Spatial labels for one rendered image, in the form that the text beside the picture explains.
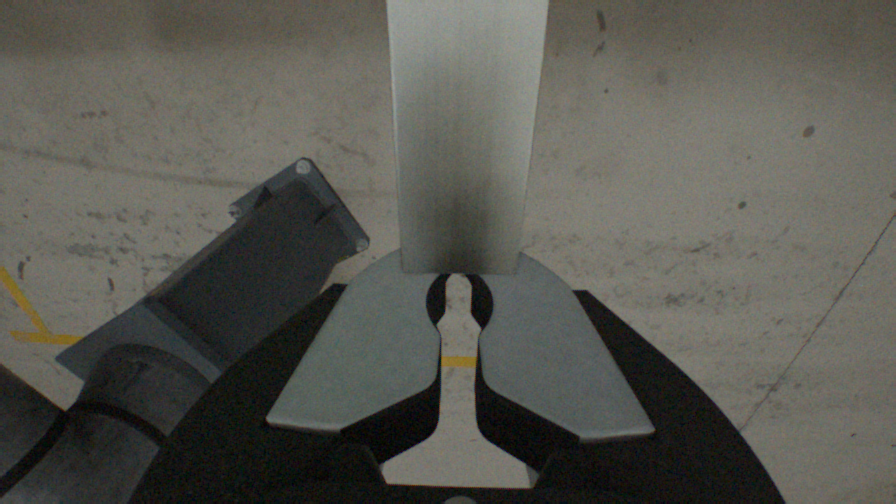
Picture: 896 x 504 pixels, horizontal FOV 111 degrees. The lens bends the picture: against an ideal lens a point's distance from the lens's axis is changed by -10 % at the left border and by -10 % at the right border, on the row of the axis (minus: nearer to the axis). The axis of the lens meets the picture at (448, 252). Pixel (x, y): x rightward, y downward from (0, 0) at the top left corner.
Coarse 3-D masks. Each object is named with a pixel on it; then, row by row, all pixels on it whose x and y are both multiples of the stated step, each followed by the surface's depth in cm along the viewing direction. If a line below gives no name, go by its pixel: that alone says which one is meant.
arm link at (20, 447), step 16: (0, 368) 33; (0, 384) 32; (16, 384) 34; (0, 400) 31; (16, 400) 33; (32, 400) 34; (48, 400) 37; (0, 416) 31; (16, 416) 32; (32, 416) 33; (48, 416) 35; (0, 432) 30; (16, 432) 31; (32, 432) 33; (0, 448) 30; (16, 448) 31; (0, 464) 30
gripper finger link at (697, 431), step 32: (608, 320) 8; (640, 352) 7; (640, 384) 6; (672, 384) 6; (672, 416) 5; (704, 416) 5; (608, 448) 5; (640, 448) 5; (672, 448) 5; (704, 448) 5; (736, 448) 5; (608, 480) 5; (640, 480) 5; (672, 480) 5; (704, 480) 5; (736, 480) 5; (768, 480) 5
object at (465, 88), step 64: (448, 0) 6; (512, 0) 6; (448, 64) 7; (512, 64) 6; (448, 128) 7; (512, 128) 7; (448, 192) 8; (512, 192) 8; (448, 256) 9; (512, 256) 9
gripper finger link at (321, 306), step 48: (336, 288) 8; (288, 336) 7; (240, 384) 6; (192, 432) 5; (240, 432) 5; (288, 432) 5; (144, 480) 4; (192, 480) 4; (240, 480) 5; (288, 480) 5
